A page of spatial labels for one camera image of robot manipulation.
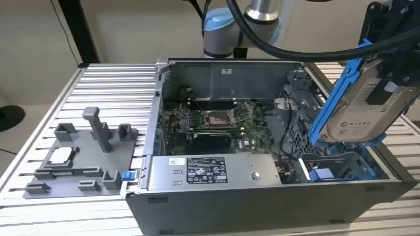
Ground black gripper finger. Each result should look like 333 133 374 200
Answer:
401 89 420 116
366 49 420 104

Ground hard disk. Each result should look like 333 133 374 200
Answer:
309 39 420 149

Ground grey perforated drive cage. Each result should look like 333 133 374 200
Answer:
265 70 330 158

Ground blue plastic bay clip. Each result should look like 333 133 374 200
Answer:
310 168 335 182

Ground green motherboard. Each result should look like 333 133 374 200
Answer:
161 98 281 157

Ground metal socket cover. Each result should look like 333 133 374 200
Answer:
230 104 258 123

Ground CPU socket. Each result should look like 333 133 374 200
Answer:
203 110 238 128

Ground silver power supply unit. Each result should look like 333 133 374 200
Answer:
146 154 285 192

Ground thin metal locking lever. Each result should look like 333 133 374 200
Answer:
193 98 211 113

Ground black graphics card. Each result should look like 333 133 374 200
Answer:
187 131 234 153

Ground black label sticker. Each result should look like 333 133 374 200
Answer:
186 157 229 184

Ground black open PC case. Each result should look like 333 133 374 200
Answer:
125 58 418 236

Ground grey parts rack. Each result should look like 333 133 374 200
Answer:
23 107 142 199

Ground silver CPU chip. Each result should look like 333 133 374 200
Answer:
47 148 74 165

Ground black round stand base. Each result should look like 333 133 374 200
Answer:
0 105 27 132

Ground thin black internal wire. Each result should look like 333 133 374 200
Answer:
279 88 311 158

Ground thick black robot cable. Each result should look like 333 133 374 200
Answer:
225 0 420 62

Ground red wire bundle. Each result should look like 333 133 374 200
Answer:
275 159 294 178

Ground thin black cables behind arm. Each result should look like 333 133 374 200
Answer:
189 0 221 23

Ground black upright frame post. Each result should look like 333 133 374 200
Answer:
58 0 102 64

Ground thin black wall wire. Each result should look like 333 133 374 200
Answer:
51 0 81 65

